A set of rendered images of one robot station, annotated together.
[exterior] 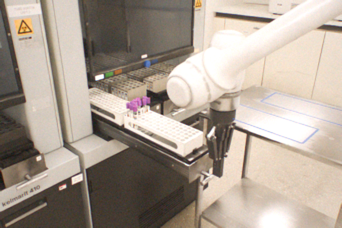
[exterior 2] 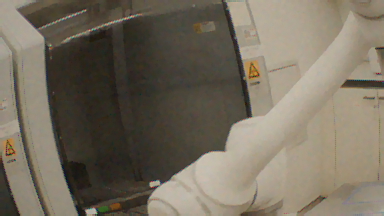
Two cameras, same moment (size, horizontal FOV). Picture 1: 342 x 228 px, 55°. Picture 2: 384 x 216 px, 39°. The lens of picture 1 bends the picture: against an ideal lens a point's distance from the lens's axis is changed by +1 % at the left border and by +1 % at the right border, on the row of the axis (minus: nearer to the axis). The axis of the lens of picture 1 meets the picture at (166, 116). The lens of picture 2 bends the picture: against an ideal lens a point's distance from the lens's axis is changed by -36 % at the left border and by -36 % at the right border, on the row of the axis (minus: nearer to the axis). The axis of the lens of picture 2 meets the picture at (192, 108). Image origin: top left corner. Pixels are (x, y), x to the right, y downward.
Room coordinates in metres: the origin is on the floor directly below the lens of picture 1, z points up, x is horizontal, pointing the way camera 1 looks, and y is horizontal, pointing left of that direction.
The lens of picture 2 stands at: (-0.33, -0.20, 1.43)
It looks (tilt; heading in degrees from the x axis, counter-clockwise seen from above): 9 degrees down; 6
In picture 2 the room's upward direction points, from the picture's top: 10 degrees counter-clockwise
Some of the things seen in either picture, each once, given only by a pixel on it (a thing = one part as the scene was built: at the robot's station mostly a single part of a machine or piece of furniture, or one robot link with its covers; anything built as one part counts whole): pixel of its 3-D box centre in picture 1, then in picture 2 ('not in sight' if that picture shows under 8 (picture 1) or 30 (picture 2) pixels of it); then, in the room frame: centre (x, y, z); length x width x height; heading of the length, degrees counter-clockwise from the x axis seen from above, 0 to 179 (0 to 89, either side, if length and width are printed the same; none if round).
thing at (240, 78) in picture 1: (224, 61); (254, 168); (0.83, -0.15, 1.14); 0.13 x 0.11 x 0.16; 144
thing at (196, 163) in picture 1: (136, 132); not in sight; (1.10, 0.12, 0.78); 0.73 x 0.14 x 0.09; 47
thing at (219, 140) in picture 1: (217, 142); not in sight; (0.83, -0.15, 0.89); 0.04 x 0.01 x 0.11; 47
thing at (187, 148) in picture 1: (161, 131); not in sight; (1.01, 0.02, 0.83); 0.30 x 0.10 x 0.06; 47
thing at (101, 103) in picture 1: (106, 106); not in sight; (1.22, 0.25, 0.83); 0.30 x 0.10 x 0.06; 47
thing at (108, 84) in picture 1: (116, 86); not in sight; (1.42, 0.23, 0.85); 0.12 x 0.02 x 0.06; 137
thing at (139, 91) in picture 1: (136, 93); not in sight; (1.33, 0.13, 0.85); 0.12 x 0.02 x 0.06; 137
